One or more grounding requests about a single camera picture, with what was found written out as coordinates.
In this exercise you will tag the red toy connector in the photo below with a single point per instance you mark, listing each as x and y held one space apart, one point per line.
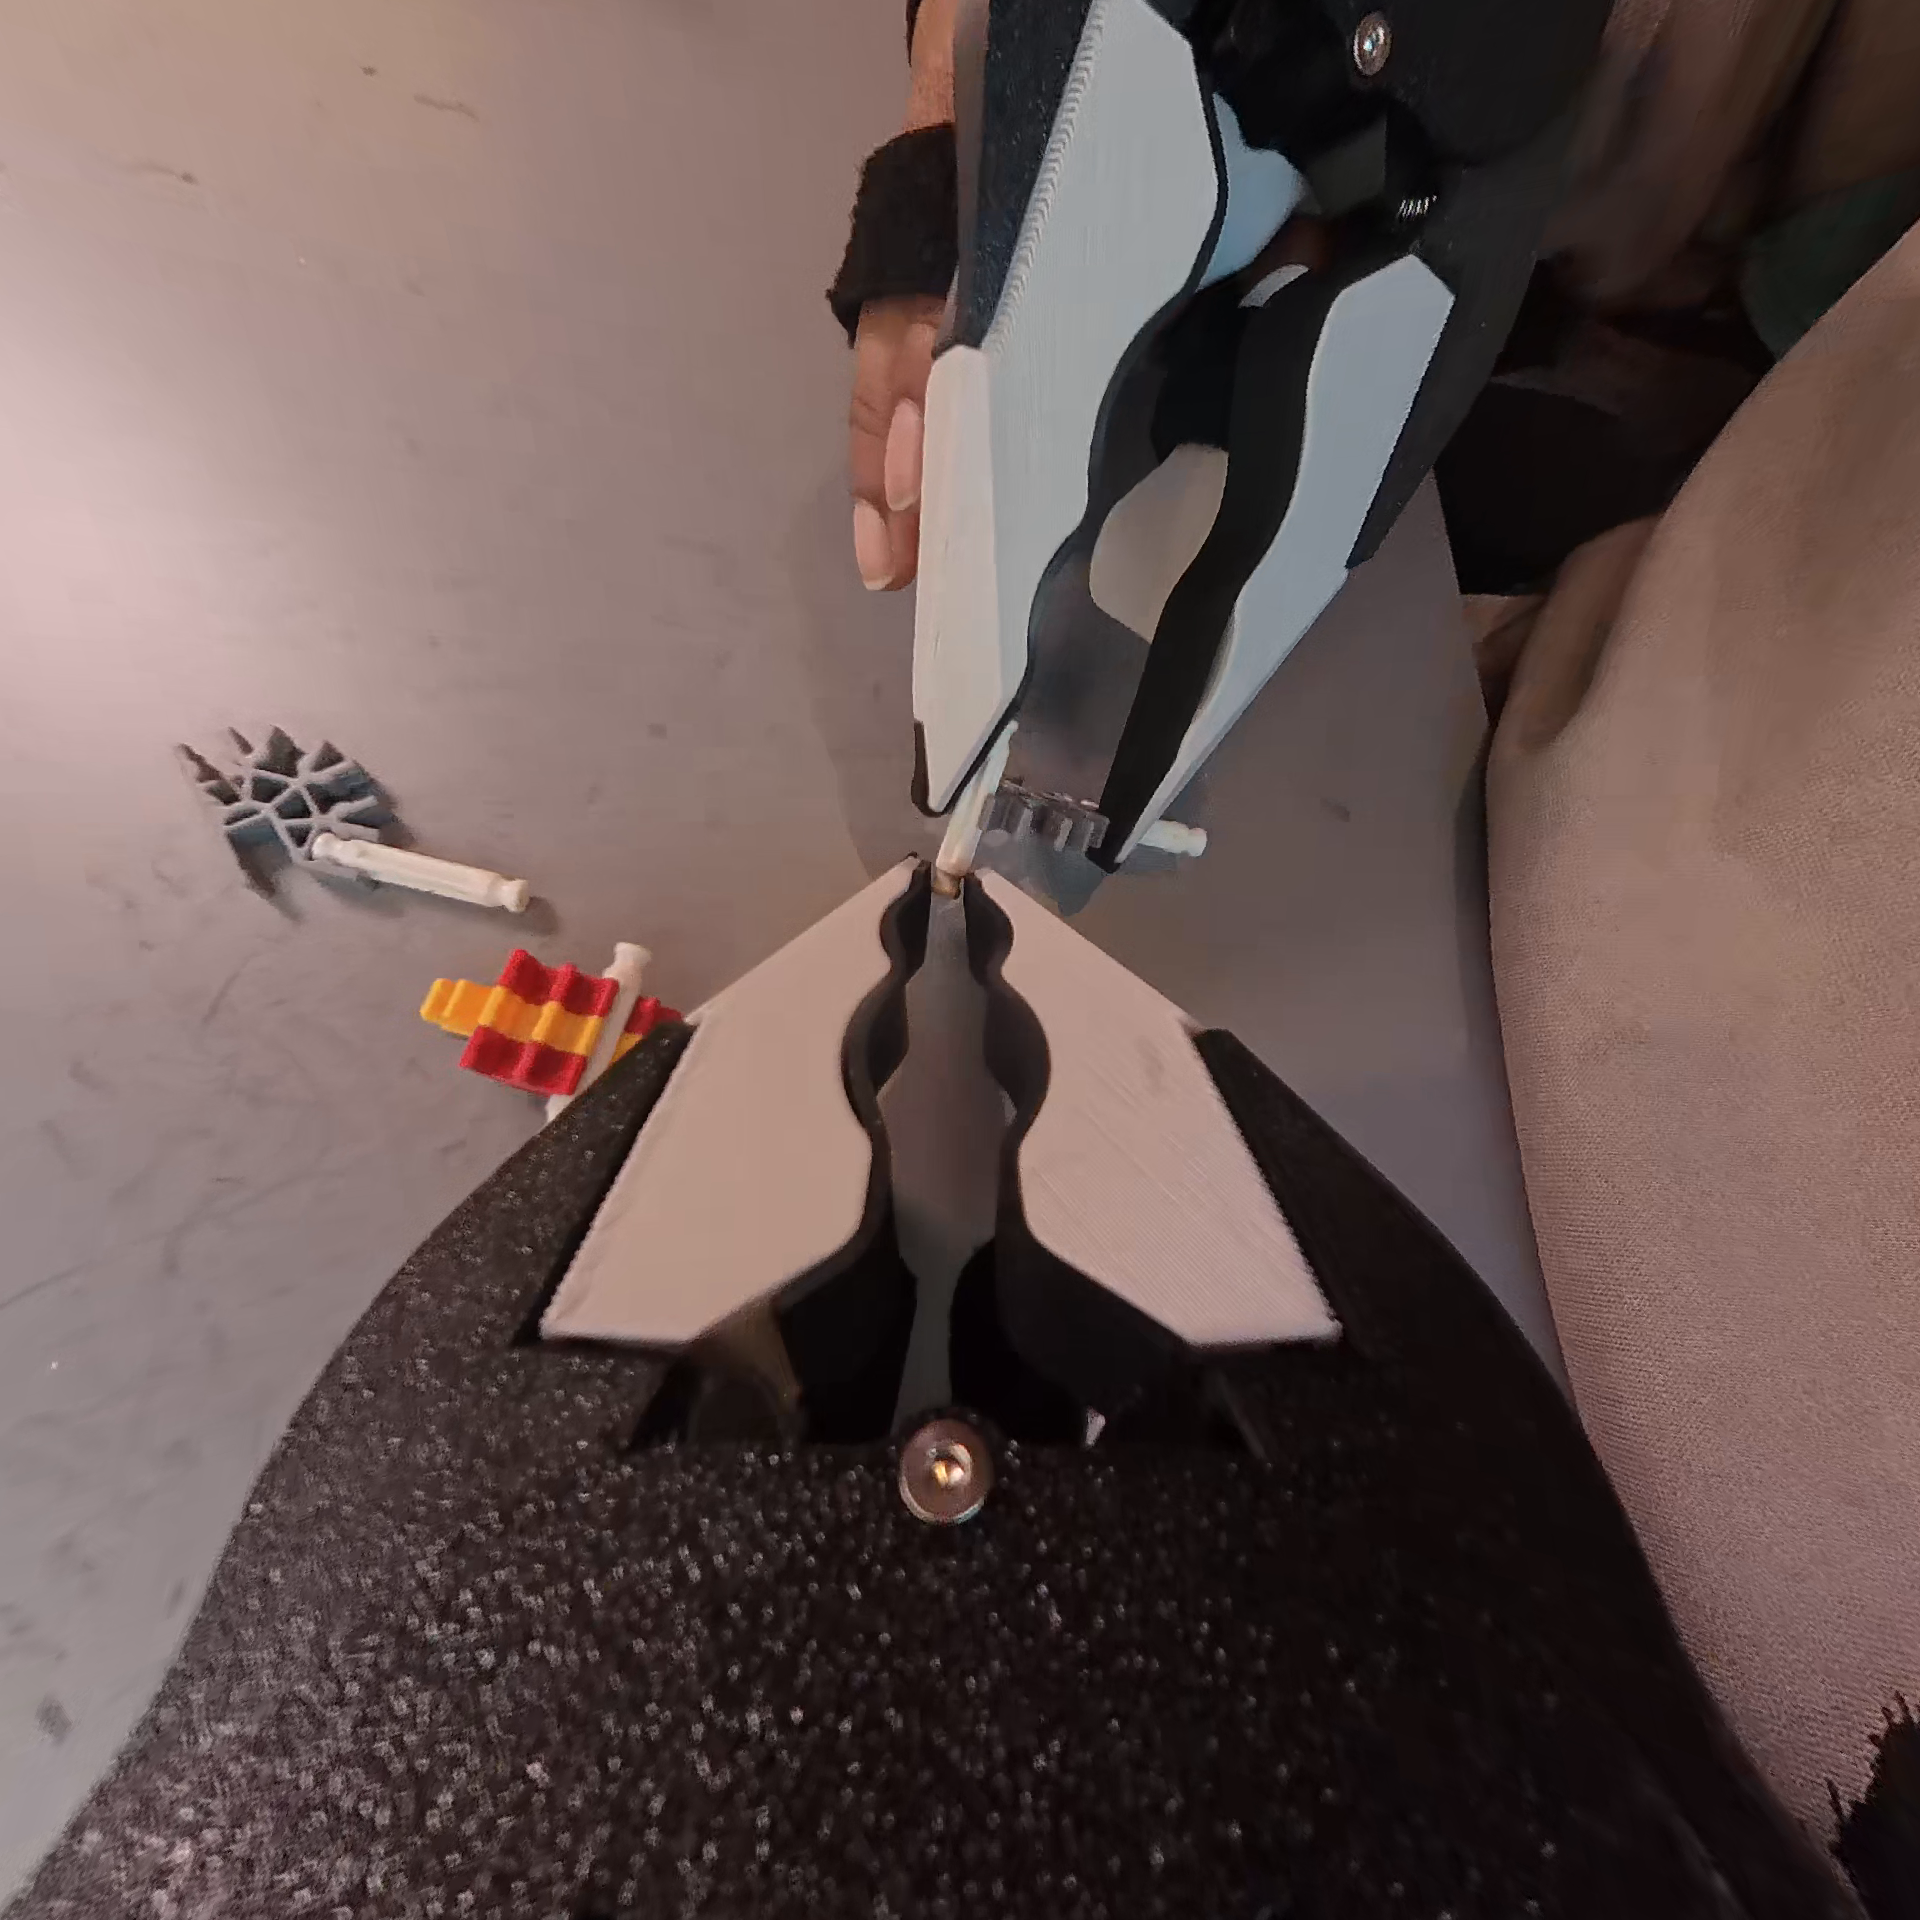
539 975
519 1057

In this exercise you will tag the person's right forearm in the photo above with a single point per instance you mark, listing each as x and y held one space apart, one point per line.
1727 90

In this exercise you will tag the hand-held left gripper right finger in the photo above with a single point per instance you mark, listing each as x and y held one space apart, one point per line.
1156 1185

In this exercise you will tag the grey toy connector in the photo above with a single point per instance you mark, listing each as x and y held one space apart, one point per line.
1051 821
286 796

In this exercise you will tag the person's right hand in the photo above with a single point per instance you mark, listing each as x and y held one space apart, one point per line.
884 449

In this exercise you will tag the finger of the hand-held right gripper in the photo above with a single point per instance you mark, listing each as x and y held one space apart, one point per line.
1034 374
1350 421

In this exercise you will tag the short white toy rod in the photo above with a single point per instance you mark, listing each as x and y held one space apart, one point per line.
627 967
960 839
1185 839
435 874

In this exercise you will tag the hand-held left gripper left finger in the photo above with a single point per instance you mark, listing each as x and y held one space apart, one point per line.
720 1185

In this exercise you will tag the person's beige sweater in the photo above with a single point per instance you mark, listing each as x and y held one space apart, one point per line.
1727 1049

